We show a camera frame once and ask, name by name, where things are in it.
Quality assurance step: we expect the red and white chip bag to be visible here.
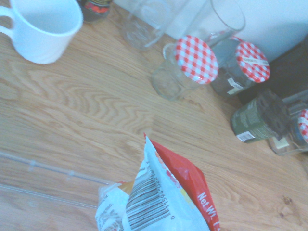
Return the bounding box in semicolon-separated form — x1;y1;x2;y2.
95;132;221;231

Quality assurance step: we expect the clear plastic container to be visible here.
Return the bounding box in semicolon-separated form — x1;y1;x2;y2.
0;151;112;210

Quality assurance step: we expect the empty jar with gingham lid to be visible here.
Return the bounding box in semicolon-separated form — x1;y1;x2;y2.
151;35;219;102

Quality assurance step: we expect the clear glass mason jar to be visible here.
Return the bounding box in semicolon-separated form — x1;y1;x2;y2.
123;0;172;51

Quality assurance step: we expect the dark filled jar gingham lid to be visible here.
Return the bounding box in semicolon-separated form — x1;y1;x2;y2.
210;36;271;98

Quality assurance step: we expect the green labelled spice jar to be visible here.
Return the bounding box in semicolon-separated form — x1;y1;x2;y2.
230;89;290;144

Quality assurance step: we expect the tall clear drinking glass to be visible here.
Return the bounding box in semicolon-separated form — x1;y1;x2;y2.
166;0;246;48

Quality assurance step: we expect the dark jar with red label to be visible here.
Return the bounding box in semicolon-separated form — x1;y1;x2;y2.
77;0;114;23

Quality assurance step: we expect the white ceramic mug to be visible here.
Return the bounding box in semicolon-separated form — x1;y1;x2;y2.
0;0;84;65

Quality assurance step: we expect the black appliance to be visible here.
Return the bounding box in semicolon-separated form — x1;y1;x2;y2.
237;33;308;105

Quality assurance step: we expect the small jar with gingham lid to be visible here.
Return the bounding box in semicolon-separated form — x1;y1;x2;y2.
268;108;308;156

